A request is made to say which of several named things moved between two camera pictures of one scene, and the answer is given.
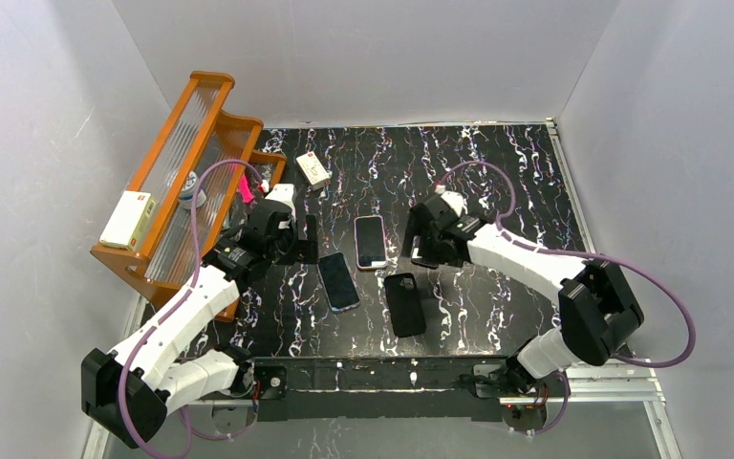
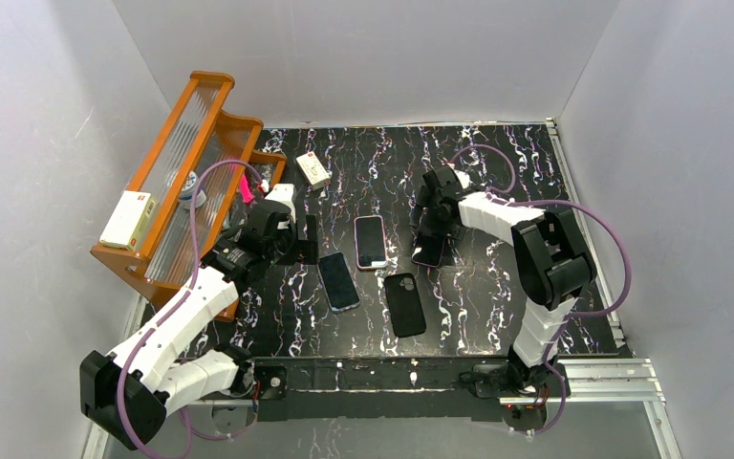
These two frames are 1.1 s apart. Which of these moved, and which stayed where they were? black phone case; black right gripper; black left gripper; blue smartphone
Moved: black right gripper
Stayed: black left gripper; black phone case; blue smartphone
